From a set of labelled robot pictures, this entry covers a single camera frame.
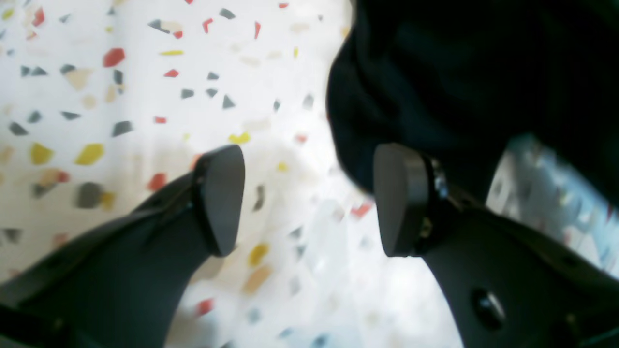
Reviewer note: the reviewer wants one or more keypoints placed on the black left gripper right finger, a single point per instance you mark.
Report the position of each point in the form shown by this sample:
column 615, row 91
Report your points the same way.
column 507, row 286

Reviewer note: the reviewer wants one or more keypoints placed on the black t-shirt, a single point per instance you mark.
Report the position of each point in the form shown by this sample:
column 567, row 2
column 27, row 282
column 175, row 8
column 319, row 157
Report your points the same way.
column 457, row 79

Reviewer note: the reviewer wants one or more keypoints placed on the terrazzo patterned tablecloth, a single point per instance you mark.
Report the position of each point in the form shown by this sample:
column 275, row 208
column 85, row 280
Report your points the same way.
column 105, row 102

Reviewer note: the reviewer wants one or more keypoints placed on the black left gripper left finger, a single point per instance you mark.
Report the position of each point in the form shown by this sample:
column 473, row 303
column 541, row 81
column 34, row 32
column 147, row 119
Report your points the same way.
column 119, row 285

